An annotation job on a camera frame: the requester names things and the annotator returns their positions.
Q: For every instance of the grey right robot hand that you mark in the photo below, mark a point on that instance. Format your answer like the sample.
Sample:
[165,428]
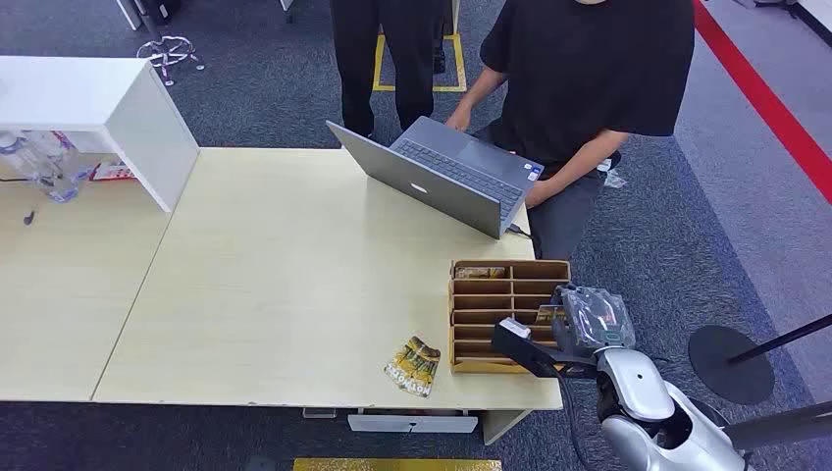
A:
[595,318]

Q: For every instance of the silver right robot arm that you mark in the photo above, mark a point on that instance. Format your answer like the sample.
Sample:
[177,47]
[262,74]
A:
[640,390]

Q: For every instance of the wooden card organizer box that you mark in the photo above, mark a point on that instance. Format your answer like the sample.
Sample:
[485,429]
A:
[484,305]

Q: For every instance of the person's left hand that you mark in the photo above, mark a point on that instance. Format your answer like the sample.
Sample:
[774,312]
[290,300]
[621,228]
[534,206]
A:
[537,193]

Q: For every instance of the person's hand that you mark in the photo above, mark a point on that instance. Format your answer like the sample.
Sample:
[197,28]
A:
[459,117]
[537,193]

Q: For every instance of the yellow printed hotel card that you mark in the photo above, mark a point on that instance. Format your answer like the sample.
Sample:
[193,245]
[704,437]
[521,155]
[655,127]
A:
[413,369]

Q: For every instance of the person's right hand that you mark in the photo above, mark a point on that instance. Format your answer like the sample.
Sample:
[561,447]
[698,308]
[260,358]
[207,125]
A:
[459,117]

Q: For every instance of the seated person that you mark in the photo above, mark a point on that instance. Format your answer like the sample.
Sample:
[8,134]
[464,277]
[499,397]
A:
[585,71]

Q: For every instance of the standing person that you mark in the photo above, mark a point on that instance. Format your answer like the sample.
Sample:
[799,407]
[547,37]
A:
[383,58]

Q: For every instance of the black round stand base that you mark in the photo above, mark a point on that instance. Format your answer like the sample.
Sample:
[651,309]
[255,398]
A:
[721,370]

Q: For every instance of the desk leg panel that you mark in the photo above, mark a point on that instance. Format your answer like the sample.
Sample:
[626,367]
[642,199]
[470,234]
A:
[504,424]

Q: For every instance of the clear plastic wrapper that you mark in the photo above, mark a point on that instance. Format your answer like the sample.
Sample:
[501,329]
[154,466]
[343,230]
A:
[614,180]

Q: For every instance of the black stand pole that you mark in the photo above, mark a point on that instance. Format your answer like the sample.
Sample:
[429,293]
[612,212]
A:
[786,338]

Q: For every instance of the grey laptop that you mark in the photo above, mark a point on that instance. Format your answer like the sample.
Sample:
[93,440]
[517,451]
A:
[448,179]

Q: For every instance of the white under-desk drawer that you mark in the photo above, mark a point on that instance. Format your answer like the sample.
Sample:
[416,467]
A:
[412,424]

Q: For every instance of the thick black pole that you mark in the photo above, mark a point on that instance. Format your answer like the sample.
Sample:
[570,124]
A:
[780,426]

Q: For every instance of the yellow floor plate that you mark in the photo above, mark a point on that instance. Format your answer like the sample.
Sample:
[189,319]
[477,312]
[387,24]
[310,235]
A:
[396,465]

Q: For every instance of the chrome chair base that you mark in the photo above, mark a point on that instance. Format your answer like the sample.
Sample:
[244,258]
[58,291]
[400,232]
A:
[170,52]

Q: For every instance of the red and white packet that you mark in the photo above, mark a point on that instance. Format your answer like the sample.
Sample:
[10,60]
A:
[112,171]

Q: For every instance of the white shelf unit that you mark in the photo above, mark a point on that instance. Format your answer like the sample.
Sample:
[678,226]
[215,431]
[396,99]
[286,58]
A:
[130,110]

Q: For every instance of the clear plastic water bottle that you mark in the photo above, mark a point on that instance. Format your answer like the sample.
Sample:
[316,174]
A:
[45,166]

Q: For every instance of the small black object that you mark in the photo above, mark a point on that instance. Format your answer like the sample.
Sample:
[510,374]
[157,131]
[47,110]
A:
[29,218]

